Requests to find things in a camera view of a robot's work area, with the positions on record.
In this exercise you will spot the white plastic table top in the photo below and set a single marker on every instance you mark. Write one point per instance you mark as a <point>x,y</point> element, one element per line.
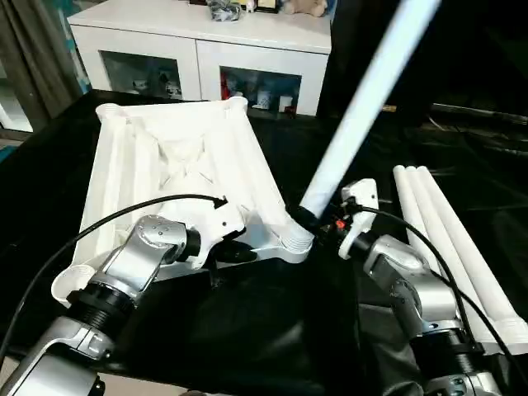
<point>136,165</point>

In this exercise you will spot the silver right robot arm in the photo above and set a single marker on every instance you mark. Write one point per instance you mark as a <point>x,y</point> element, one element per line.
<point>412,284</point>

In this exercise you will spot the black work mat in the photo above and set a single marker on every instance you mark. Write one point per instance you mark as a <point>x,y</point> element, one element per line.
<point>268,321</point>

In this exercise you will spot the small white cup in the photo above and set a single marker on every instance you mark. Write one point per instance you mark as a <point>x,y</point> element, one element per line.
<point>285,104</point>

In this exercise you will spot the small yellow label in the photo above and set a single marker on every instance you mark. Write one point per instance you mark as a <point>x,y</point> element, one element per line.
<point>389,108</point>

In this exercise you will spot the white printed mug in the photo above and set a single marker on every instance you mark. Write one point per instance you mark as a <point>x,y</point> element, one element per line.
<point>264,100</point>

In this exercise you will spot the grey metal rod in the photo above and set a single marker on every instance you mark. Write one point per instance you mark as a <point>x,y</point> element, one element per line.
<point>474,110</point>

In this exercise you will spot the black backdrop cloth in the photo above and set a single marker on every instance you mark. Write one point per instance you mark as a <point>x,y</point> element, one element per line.
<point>453,49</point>

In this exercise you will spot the beige plush toy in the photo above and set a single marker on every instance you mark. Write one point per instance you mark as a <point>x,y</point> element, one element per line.
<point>305,7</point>

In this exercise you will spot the white sideboard with glass doors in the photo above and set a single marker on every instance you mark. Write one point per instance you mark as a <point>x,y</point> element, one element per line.
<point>185,33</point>

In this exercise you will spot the grey crumpled bundle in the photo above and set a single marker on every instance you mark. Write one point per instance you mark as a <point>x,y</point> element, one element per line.
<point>224,10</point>

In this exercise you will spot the grey curtain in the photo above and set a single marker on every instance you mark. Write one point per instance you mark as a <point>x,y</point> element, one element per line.
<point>37,62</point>

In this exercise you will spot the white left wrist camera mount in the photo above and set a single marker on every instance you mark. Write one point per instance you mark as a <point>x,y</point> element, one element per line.
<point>214,222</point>

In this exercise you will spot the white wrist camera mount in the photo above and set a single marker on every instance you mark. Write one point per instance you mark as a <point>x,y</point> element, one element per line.
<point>363,198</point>
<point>214,222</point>

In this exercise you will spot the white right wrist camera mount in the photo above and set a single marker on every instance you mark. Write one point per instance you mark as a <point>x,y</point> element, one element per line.
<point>363,198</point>

